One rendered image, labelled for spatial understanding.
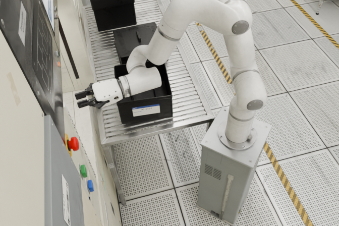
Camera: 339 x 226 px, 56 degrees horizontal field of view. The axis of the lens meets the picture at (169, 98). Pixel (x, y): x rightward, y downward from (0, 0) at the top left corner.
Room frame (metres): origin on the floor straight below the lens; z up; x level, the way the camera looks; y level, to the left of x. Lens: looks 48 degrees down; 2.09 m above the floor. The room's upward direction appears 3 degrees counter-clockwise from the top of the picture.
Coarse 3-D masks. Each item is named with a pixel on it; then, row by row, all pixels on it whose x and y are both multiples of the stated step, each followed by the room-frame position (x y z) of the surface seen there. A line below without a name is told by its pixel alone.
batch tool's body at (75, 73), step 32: (0, 0) 0.50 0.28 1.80; (32, 0) 0.74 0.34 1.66; (64, 0) 1.19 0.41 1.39; (64, 32) 1.18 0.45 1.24; (64, 64) 1.17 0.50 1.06; (64, 96) 1.14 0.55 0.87; (64, 128) 0.52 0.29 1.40; (96, 128) 1.06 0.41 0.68; (96, 160) 0.75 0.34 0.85; (96, 192) 0.57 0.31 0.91
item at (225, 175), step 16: (224, 112) 1.06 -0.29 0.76; (256, 128) 0.95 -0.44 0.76; (208, 144) 0.87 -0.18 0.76; (256, 144) 0.85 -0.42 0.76; (208, 160) 0.85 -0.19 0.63; (224, 160) 0.81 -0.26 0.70; (240, 160) 0.77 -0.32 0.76; (256, 160) 0.77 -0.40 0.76; (208, 176) 0.85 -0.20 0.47; (224, 176) 0.80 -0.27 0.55; (240, 176) 0.76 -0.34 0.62; (208, 192) 0.84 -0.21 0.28; (224, 192) 0.79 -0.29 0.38; (240, 192) 0.75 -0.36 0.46; (208, 208) 0.83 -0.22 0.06; (224, 208) 0.77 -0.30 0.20; (240, 208) 0.81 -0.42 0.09
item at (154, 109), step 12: (120, 72) 1.29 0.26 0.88; (168, 84) 1.14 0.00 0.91; (132, 96) 1.18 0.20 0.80; (144, 96) 1.20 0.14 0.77; (156, 96) 1.20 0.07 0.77; (168, 96) 1.05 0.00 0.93; (120, 108) 1.02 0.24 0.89; (132, 108) 1.02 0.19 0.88; (144, 108) 1.03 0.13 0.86; (156, 108) 1.04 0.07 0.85; (168, 108) 1.05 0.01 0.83; (132, 120) 1.02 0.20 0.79; (144, 120) 1.03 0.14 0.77
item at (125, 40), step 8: (144, 24) 1.75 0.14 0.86; (152, 24) 1.75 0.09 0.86; (120, 32) 1.68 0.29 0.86; (128, 32) 1.67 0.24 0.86; (136, 32) 1.63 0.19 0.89; (144, 32) 1.66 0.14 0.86; (152, 32) 1.66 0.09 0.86; (120, 40) 1.59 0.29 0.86; (128, 40) 1.59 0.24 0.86; (136, 40) 1.59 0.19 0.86; (144, 40) 1.58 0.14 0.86; (120, 48) 1.52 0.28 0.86; (128, 48) 1.51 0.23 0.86; (120, 56) 1.44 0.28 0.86; (128, 56) 1.44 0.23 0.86
